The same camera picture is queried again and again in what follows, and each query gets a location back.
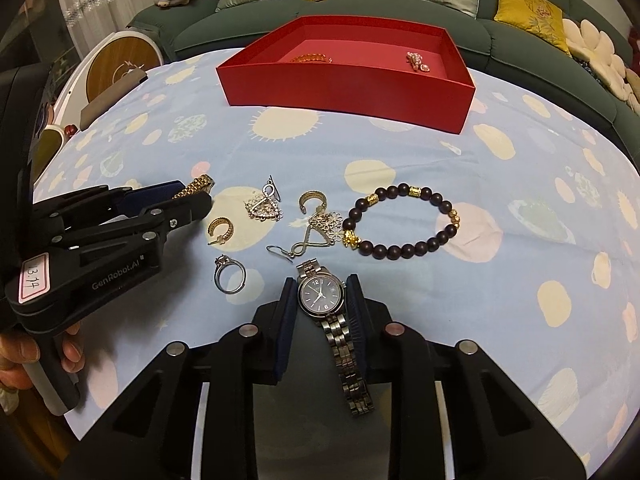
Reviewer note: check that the silver infinity earring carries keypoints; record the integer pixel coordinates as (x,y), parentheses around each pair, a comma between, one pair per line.
(294,251)

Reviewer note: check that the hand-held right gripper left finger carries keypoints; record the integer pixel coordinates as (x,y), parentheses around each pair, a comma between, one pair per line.
(286,332)

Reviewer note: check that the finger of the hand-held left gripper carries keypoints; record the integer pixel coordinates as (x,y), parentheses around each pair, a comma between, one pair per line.
(150,194)
(180,212)

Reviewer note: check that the cream flower-shaped cushion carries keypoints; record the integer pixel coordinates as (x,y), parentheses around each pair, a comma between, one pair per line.
(600,52)

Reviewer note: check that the silver wristwatch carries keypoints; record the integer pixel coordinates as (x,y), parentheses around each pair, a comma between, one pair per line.
(320,295)

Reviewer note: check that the person's left hand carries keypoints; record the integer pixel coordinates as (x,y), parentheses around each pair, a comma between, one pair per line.
(14,360)

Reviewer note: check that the red box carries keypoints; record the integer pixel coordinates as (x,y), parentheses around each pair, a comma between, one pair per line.
(350,95)

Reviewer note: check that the silver flower earring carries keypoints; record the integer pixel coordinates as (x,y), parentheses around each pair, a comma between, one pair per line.
(331,222)

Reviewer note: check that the silver heart rhinestone earring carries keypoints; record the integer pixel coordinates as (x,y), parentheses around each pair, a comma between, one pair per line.
(261,212)

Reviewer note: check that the gold hoop earring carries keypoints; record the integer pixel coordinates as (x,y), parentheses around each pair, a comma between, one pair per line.
(227,223)
(312,194)

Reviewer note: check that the white round wooden-top stool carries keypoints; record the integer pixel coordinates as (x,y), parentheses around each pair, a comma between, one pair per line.
(120,65)

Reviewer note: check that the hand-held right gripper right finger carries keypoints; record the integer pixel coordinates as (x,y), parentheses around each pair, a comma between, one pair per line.
(356,320)

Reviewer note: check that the gold watch band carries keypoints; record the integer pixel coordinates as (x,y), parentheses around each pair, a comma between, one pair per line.
(200,184)

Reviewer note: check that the printed light blue blanket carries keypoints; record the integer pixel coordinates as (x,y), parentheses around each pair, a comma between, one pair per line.
(500,285)

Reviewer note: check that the dark green sofa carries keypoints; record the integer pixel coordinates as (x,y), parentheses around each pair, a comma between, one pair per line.
(215,30)

